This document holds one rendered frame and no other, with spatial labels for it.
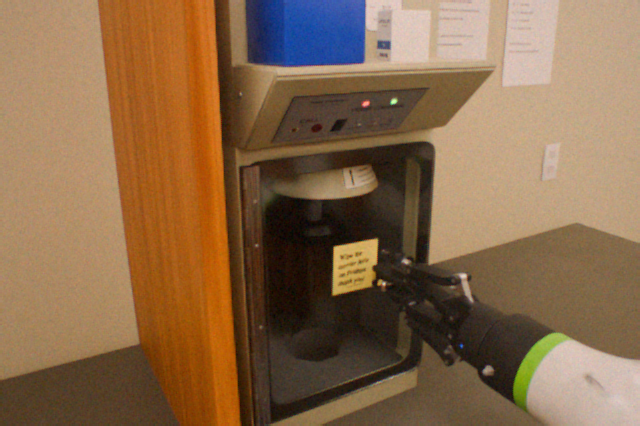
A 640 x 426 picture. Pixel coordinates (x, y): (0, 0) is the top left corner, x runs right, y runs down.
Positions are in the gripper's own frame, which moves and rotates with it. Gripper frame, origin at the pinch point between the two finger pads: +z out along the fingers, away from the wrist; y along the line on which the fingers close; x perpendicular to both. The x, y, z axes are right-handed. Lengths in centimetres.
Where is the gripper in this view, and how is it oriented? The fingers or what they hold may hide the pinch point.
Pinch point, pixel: (394, 281)
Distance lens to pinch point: 79.6
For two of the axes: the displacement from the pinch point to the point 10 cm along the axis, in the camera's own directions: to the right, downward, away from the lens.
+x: -8.7, 1.7, -4.7
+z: -5.0, -2.7, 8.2
